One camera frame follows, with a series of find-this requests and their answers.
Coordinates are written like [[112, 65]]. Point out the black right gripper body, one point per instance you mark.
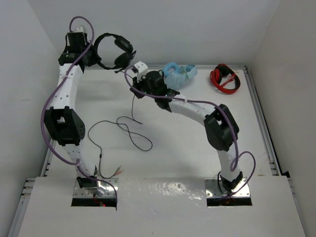
[[142, 85]]

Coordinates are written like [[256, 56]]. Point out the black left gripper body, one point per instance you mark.
[[87, 52]]

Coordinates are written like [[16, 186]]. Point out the black headset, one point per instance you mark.
[[116, 59]]

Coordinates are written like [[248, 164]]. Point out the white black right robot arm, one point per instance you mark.
[[220, 126]]

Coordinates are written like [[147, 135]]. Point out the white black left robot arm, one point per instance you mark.
[[60, 118]]

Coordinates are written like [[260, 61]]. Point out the light blue headphones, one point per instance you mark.
[[175, 76]]

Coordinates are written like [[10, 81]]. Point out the red black headphones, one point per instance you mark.
[[223, 75]]

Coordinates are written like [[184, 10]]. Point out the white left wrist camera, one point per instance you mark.
[[79, 29]]

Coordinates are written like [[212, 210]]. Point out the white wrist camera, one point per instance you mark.
[[141, 70], [79, 29]]

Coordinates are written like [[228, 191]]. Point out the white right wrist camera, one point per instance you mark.
[[141, 70]]

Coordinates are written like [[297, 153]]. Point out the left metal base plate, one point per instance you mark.
[[101, 190]]

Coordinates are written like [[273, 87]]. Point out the metal base plate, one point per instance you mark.
[[212, 191], [101, 190]]

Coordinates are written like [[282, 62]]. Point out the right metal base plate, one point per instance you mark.
[[212, 191]]

